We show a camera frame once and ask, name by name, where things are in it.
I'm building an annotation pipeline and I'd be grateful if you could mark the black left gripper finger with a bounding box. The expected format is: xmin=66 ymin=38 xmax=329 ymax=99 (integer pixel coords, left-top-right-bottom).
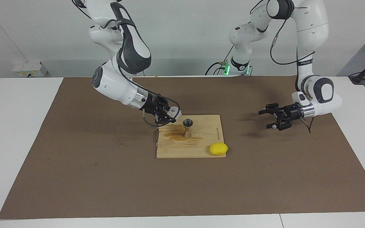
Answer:
xmin=266 ymin=118 xmax=292 ymax=131
xmin=259 ymin=103 xmax=283 ymax=117

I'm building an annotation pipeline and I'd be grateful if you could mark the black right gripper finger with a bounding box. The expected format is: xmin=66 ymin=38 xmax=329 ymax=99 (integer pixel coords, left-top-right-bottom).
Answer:
xmin=157 ymin=94 xmax=171 ymax=110
xmin=154 ymin=109 xmax=176 ymax=124

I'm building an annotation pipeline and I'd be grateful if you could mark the steel jigger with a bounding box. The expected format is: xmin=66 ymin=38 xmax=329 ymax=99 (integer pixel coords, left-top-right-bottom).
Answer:
xmin=182 ymin=119 xmax=194 ymax=139

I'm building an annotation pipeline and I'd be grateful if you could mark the wooden cutting board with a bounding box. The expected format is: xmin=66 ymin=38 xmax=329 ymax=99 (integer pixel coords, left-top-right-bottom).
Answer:
xmin=153 ymin=115 xmax=227 ymax=159

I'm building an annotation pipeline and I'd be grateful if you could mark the yellow lemon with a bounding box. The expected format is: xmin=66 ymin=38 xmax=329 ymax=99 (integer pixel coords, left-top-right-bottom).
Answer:
xmin=209 ymin=143 xmax=229 ymax=156

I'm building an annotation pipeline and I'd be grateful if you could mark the brown table mat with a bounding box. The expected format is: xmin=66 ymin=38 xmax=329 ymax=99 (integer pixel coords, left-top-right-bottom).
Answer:
xmin=0 ymin=76 xmax=365 ymax=220

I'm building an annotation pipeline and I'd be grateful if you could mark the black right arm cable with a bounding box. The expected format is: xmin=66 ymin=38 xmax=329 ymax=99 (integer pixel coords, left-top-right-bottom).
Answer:
xmin=72 ymin=0 xmax=181 ymax=128

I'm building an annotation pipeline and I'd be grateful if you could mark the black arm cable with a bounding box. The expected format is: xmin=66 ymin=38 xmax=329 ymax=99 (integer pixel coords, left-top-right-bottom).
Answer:
xmin=72 ymin=0 xmax=181 ymax=128
xmin=251 ymin=0 xmax=316 ymax=133

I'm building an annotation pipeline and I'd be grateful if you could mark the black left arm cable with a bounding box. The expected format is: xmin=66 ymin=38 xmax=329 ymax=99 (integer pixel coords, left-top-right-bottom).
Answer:
xmin=251 ymin=0 xmax=316 ymax=133

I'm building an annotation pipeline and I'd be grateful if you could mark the black base cable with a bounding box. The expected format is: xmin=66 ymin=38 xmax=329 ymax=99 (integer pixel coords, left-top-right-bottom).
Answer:
xmin=205 ymin=47 xmax=234 ymax=76

